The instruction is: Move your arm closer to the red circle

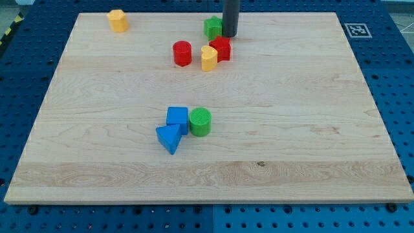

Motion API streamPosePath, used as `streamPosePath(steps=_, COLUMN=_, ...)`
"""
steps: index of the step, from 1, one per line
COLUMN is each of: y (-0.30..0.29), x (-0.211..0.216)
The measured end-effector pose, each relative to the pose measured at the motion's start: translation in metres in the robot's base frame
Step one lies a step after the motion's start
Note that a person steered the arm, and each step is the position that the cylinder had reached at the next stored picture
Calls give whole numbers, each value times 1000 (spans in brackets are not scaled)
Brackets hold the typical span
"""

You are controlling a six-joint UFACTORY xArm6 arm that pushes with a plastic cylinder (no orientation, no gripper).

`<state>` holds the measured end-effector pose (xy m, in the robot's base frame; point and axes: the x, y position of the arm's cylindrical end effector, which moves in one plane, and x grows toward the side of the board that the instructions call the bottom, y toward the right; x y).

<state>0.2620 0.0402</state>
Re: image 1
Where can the green star block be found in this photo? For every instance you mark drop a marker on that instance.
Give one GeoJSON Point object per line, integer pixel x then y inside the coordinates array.
{"type": "Point", "coordinates": [213, 27]}

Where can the yellow hexagon block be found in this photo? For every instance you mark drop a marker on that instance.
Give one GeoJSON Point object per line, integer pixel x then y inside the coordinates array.
{"type": "Point", "coordinates": [118, 20]}

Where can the yellow heart block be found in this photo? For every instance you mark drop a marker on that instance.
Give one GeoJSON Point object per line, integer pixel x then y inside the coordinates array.
{"type": "Point", "coordinates": [208, 58]}

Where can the red star block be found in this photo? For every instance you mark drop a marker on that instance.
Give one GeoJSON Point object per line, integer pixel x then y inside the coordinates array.
{"type": "Point", "coordinates": [223, 47]}

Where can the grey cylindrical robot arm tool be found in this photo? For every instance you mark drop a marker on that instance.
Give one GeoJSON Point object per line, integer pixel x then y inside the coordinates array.
{"type": "Point", "coordinates": [231, 10]}

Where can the yellow black hazard tape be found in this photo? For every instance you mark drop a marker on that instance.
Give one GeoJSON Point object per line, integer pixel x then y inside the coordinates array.
{"type": "Point", "coordinates": [12, 29]}

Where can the blue cube block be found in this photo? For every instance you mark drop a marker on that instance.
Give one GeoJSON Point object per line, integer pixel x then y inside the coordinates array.
{"type": "Point", "coordinates": [178, 115]}

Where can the white fiducial marker tag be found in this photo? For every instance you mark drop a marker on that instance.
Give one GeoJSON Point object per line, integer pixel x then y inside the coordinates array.
{"type": "Point", "coordinates": [357, 30]}

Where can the blue triangle block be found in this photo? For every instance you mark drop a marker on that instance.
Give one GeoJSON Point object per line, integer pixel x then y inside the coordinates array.
{"type": "Point", "coordinates": [169, 136]}

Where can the green cylinder block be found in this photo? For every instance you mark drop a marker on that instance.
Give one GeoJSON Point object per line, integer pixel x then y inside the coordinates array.
{"type": "Point", "coordinates": [200, 121]}

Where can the red cylinder block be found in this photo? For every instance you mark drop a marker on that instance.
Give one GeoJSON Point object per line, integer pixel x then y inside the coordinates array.
{"type": "Point", "coordinates": [182, 53]}

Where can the light wooden board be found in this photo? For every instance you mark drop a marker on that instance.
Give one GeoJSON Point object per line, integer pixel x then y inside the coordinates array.
{"type": "Point", "coordinates": [293, 120]}

